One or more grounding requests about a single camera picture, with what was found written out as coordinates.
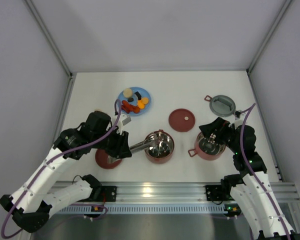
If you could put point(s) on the aluminium front rail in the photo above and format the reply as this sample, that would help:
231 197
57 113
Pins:
177 192

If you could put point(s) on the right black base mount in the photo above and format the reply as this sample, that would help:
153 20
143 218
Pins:
214 193

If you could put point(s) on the red steel bowl centre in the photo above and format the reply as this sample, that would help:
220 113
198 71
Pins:
164 155

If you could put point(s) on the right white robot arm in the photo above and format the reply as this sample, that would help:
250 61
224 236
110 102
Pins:
250 188

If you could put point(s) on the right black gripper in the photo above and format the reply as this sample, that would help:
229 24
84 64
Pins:
220 128

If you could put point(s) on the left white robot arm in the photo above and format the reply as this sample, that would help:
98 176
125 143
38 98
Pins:
32 205

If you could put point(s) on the red sausage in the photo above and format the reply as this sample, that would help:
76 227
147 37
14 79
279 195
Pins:
129 107

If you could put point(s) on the orange food slices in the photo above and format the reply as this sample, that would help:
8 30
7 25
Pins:
142 102

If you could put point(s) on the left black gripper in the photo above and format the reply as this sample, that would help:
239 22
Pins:
120 144

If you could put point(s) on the red lid left front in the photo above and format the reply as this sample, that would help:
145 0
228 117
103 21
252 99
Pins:
101 158

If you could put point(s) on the grey lid with handle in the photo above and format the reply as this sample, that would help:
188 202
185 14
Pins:
221 105

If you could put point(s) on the blue plate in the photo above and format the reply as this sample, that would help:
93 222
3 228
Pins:
144 93

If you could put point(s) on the beige round bun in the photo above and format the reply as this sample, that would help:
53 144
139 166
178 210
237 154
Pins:
127 93

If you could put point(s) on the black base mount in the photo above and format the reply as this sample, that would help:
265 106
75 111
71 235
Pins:
214 193
104 194

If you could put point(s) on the red lid near plate centre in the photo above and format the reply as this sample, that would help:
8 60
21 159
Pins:
181 120

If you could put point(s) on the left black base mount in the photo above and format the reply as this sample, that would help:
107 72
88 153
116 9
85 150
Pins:
104 194

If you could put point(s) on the perforated cable duct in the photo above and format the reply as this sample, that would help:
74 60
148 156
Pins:
201 208

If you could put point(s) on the red steel bowl with handle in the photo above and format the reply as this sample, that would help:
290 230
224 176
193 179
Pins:
206 148

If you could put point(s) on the long metal tongs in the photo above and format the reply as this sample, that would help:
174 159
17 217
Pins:
145 144

